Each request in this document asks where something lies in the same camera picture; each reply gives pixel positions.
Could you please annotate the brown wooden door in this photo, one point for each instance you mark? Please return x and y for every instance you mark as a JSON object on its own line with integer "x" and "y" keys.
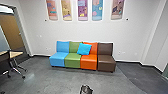
{"x": 11, "y": 31}

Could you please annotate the green framed glass door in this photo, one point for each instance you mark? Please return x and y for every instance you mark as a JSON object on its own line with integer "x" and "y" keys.
{"x": 165, "y": 71}

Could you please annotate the blue square cushion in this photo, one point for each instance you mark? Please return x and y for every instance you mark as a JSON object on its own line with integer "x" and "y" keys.
{"x": 84, "y": 49}

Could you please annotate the orange sofa seat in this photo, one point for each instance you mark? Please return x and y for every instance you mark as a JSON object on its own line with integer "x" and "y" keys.
{"x": 88, "y": 61}

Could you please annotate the green sofa seat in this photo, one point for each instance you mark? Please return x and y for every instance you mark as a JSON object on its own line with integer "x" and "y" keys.
{"x": 72, "y": 60}

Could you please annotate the brown sofa seat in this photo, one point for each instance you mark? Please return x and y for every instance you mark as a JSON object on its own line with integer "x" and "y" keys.
{"x": 106, "y": 61}

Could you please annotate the blue sofa seat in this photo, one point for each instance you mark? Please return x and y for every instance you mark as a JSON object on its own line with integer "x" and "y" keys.
{"x": 59, "y": 58}

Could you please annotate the light wooden office table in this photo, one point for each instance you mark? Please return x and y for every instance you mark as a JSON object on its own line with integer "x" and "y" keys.
{"x": 11, "y": 53}

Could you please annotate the desk with chairs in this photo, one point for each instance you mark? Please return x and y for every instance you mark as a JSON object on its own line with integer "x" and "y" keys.
{"x": 8, "y": 63}

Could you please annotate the purple wall poster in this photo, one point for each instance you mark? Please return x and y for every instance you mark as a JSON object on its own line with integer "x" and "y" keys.
{"x": 82, "y": 10}

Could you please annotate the light blue wall poster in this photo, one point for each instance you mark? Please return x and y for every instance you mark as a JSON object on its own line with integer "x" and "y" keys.
{"x": 97, "y": 10}

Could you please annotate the yellow and pink wall poster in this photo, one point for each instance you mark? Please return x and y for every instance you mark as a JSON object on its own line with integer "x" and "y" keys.
{"x": 66, "y": 10}

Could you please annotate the orange and blue wall poster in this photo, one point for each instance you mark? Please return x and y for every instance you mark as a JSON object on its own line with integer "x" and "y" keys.
{"x": 51, "y": 9}

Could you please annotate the pink and navy wall poster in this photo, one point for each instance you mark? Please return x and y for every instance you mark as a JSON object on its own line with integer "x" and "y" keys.
{"x": 117, "y": 9}

